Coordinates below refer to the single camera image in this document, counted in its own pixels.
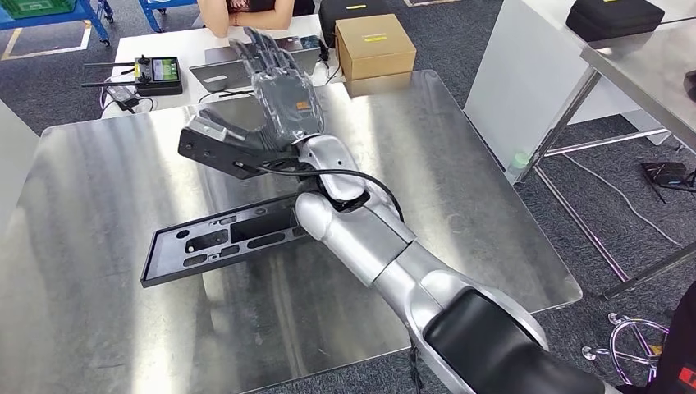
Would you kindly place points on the long black plastic panel part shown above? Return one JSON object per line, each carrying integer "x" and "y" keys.
{"x": 163, "y": 266}

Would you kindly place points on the green plastic crate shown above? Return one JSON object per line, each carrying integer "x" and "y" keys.
{"x": 32, "y": 6}

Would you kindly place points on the black carrying case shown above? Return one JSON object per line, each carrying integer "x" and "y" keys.
{"x": 614, "y": 19}
{"x": 337, "y": 11}

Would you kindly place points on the chrome stool with black seat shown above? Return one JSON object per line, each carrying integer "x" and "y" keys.
{"x": 620, "y": 348}

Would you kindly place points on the black device on floor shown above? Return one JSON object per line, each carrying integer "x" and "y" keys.
{"x": 666, "y": 174}

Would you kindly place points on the black remote controller with screen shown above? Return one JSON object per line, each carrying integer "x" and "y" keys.
{"x": 160, "y": 76}

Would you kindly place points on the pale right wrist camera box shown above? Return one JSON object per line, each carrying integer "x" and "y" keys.
{"x": 217, "y": 158}

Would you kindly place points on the brown cardboard box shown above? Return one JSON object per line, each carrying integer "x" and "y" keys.
{"x": 375, "y": 49}

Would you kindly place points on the white desk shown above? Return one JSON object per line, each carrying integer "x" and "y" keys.
{"x": 179, "y": 43}

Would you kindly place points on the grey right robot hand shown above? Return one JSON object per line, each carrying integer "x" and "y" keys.
{"x": 288, "y": 103}

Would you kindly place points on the person's forearm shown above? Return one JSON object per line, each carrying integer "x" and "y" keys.
{"x": 255, "y": 21}

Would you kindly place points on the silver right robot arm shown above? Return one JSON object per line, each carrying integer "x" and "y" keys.
{"x": 369, "y": 239}

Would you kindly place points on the white side panel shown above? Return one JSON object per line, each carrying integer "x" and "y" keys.
{"x": 516, "y": 81}
{"x": 16, "y": 158}

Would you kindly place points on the person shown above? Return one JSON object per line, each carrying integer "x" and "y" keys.
{"x": 272, "y": 5}
{"x": 679, "y": 348}

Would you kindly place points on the small black object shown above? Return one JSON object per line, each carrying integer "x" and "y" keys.
{"x": 690, "y": 86}

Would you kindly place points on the stainless steel workbench table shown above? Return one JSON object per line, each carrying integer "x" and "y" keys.
{"x": 641, "y": 71}
{"x": 462, "y": 217}

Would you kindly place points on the black power adapter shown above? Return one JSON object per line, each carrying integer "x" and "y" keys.
{"x": 122, "y": 97}

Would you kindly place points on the blue steel shelf rack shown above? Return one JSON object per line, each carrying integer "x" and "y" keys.
{"x": 89, "y": 13}
{"x": 157, "y": 6}

